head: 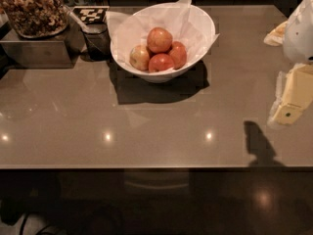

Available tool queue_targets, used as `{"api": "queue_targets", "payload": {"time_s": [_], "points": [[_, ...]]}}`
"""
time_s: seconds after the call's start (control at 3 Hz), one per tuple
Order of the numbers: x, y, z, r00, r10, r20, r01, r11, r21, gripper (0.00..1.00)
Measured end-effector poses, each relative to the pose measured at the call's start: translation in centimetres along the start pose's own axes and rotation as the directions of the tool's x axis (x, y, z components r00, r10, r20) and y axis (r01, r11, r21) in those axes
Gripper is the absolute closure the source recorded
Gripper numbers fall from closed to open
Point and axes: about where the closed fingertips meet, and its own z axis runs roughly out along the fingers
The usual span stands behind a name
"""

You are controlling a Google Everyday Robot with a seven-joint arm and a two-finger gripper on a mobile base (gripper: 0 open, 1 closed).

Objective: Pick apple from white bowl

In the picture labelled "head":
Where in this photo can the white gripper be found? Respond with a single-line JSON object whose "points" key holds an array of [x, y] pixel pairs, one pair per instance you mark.
{"points": [[299, 36]]}

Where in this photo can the red apple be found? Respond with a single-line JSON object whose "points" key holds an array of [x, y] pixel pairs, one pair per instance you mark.
{"points": [[179, 54], [159, 40], [160, 62]]}

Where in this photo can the white bowl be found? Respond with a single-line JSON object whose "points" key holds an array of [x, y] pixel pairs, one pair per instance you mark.
{"points": [[195, 26]]}

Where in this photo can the left yellowish apple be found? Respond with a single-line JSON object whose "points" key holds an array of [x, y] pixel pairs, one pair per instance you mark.
{"points": [[139, 57]]}

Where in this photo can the dark cup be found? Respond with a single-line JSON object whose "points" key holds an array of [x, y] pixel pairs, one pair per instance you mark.
{"points": [[97, 41]]}

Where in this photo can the checkered marker card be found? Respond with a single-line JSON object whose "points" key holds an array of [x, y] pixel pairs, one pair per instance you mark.
{"points": [[91, 14]]}

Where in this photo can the steel box stand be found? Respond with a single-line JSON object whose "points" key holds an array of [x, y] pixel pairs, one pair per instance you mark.
{"points": [[56, 52]]}

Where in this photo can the glass jar of snacks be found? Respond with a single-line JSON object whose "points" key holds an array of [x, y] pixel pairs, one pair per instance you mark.
{"points": [[35, 18]]}

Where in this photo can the white spoon handle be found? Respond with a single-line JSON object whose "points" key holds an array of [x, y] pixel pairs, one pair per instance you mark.
{"points": [[74, 17]]}

